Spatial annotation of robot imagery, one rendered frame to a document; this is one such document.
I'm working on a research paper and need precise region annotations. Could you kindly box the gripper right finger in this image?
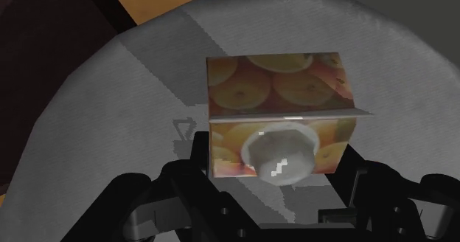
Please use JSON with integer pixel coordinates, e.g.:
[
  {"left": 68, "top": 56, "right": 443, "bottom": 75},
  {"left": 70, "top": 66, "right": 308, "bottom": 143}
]
[{"left": 326, "top": 143, "right": 460, "bottom": 242}]

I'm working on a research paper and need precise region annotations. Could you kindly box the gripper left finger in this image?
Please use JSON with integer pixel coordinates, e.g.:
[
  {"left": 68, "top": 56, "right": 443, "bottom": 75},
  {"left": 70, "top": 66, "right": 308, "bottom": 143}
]
[{"left": 60, "top": 131, "right": 260, "bottom": 242}]

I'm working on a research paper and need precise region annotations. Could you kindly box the orange-print juice carton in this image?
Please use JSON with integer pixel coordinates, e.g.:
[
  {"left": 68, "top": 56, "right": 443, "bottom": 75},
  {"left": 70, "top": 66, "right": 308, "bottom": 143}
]
[{"left": 206, "top": 52, "right": 373, "bottom": 187}]

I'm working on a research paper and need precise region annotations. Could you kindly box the grey round fabric table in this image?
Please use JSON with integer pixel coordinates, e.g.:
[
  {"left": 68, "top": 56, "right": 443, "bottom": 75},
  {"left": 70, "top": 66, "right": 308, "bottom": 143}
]
[{"left": 0, "top": 0, "right": 460, "bottom": 242}]

